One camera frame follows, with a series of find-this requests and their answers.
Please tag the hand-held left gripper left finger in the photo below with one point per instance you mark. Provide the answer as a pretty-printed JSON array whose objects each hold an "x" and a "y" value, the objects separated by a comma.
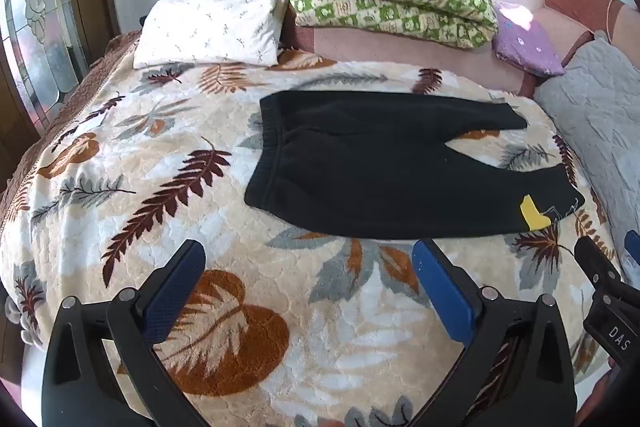
[{"x": 175, "y": 287}]

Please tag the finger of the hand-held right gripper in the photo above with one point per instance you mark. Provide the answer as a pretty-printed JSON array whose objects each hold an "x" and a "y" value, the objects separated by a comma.
[
  {"x": 633, "y": 241},
  {"x": 595, "y": 264}
]

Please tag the stained glass window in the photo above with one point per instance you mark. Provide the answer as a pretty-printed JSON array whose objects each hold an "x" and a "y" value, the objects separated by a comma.
[{"x": 37, "y": 17}]

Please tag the purple pillow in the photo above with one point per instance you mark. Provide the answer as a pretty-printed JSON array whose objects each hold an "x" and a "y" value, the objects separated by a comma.
[{"x": 527, "y": 39}]

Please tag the leaf print fleece blanket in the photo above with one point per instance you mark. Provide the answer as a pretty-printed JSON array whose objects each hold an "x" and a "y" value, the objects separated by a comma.
[{"x": 210, "y": 187}]

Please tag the black pants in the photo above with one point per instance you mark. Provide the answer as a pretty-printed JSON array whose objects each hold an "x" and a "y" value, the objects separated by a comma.
[{"x": 380, "y": 167}]

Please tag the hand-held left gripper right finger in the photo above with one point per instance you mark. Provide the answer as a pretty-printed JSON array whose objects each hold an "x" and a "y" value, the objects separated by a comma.
[{"x": 442, "y": 287}]

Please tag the pink padded bed frame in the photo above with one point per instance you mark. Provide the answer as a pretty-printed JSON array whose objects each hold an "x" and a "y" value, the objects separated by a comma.
[{"x": 565, "y": 14}]

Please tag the grey quilted mat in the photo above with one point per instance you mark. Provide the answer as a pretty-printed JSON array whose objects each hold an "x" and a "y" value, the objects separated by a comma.
[{"x": 595, "y": 117}]

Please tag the white patterned pillow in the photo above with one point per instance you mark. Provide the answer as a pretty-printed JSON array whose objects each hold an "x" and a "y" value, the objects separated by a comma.
[{"x": 210, "y": 27}]

